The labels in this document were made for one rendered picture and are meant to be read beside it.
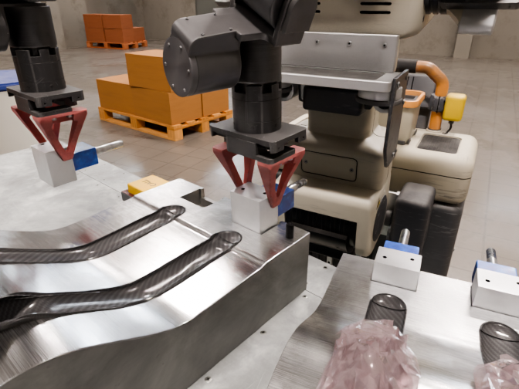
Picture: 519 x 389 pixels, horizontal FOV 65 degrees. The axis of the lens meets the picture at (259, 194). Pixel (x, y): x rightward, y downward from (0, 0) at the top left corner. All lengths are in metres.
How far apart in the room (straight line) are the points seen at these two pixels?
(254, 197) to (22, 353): 0.29
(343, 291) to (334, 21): 0.50
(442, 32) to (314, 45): 9.63
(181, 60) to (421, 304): 0.36
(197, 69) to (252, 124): 0.10
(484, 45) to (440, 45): 0.87
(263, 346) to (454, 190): 0.73
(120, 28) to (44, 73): 10.65
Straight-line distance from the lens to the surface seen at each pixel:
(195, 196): 0.63
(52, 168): 0.65
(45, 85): 0.62
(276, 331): 0.51
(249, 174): 0.54
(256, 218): 0.50
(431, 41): 10.42
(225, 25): 0.41
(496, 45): 10.35
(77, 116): 0.62
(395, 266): 0.49
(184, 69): 0.40
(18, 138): 2.91
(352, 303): 0.47
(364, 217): 0.83
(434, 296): 0.51
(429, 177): 1.09
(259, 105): 0.45
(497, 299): 0.50
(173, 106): 3.70
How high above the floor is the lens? 1.16
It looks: 26 degrees down
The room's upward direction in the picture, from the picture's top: straight up
